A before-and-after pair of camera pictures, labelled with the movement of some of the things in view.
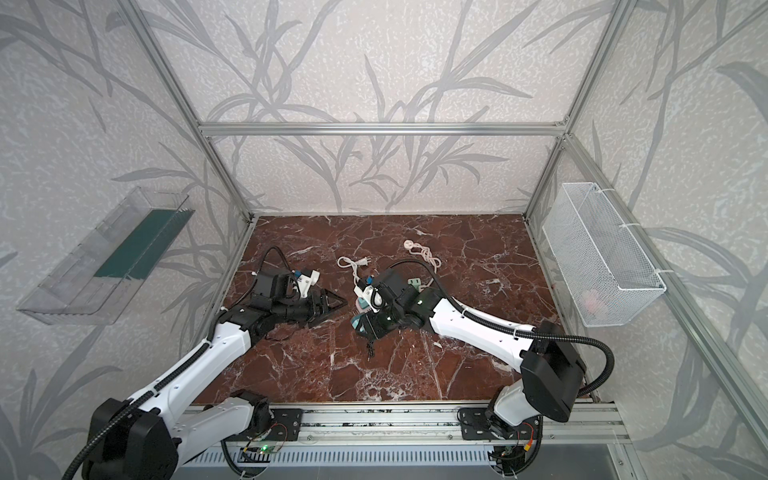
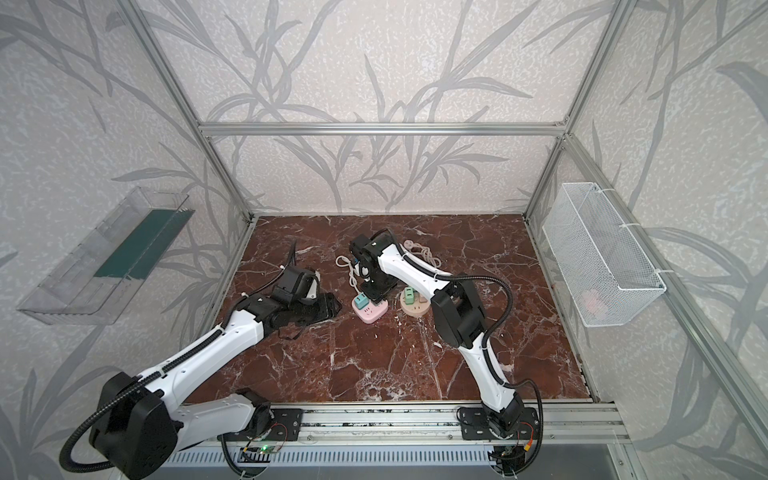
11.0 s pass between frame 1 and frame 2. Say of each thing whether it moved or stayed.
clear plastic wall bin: stayed
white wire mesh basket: stayed
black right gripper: moved
